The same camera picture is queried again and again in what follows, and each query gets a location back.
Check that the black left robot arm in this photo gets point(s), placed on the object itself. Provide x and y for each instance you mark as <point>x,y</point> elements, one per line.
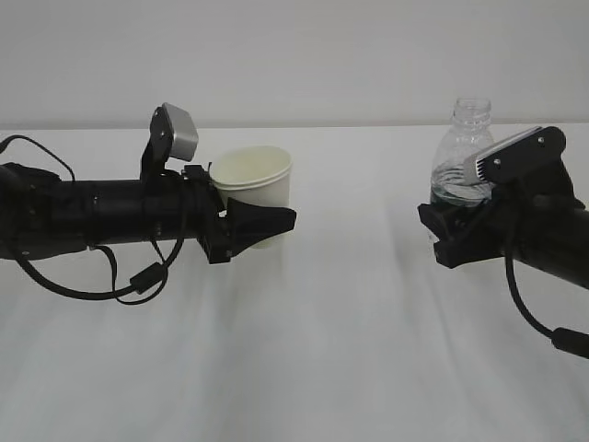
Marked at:
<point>44,216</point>

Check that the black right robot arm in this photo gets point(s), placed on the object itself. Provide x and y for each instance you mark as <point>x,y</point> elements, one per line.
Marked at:
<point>537,218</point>

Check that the clear water bottle green label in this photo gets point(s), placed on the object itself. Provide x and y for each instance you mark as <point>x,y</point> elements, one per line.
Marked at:
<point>468,134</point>

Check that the white paper cup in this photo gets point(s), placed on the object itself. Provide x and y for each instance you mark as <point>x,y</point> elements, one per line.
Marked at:
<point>257,174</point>

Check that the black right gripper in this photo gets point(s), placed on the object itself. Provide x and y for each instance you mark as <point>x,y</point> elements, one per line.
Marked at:
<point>535,218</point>

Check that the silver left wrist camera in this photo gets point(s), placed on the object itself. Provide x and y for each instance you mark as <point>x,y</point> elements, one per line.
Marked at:
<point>172,133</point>

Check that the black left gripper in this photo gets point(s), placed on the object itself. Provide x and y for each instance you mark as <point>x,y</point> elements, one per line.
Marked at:
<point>244,226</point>

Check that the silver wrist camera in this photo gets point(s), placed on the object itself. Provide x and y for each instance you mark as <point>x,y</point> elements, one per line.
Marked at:
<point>172,133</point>
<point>514,156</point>

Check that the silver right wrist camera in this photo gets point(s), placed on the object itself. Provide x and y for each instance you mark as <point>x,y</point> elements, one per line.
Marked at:
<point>514,156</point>

